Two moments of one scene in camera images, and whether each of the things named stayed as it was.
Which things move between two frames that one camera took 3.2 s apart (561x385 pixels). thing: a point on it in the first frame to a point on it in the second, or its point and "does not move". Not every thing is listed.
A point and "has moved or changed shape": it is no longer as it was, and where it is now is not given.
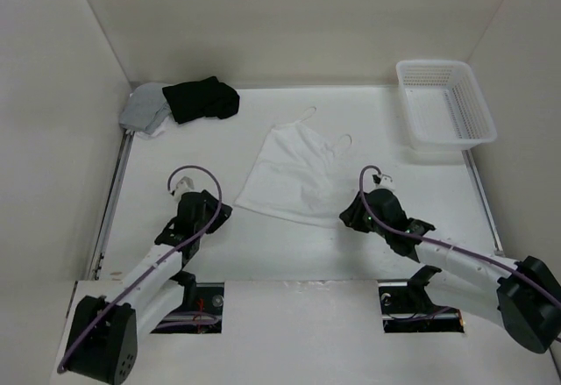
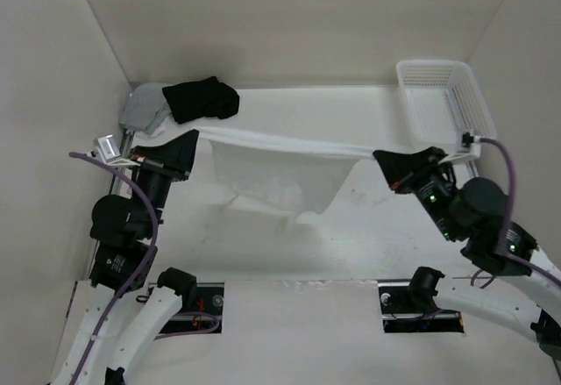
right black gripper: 351,217 to 402,169
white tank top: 295,176 has moved or changed shape
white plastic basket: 445,108 does not move
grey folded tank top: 146,109 does not move
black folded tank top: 193,100 does not move
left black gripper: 224,214 to 173,158
